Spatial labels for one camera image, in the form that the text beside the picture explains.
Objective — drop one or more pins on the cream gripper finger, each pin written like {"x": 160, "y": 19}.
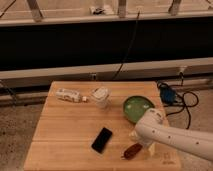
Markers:
{"x": 133, "y": 136}
{"x": 152, "y": 149}

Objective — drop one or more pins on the red chili pepper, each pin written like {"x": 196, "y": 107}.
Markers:
{"x": 131, "y": 151}

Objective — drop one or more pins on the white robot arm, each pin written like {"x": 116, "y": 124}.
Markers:
{"x": 150, "y": 128}

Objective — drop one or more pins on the green ceramic bowl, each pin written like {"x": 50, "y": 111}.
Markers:
{"x": 134, "y": 107}

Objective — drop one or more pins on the black smartphone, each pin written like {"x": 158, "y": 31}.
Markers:
{"x": 101, "y": 140}

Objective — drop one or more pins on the clear plastic cup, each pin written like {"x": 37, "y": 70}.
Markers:
{"x": 100, "y": 96}

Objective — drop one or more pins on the blue clamp device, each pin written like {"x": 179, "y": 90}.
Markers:
{"x": 167, "y": 95}

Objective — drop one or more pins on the lying plastic bottle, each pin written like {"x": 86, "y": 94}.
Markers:
{"x": 70, "y": 95}

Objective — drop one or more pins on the small black white device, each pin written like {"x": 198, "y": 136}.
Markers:
{"x": 97, "y": 10}

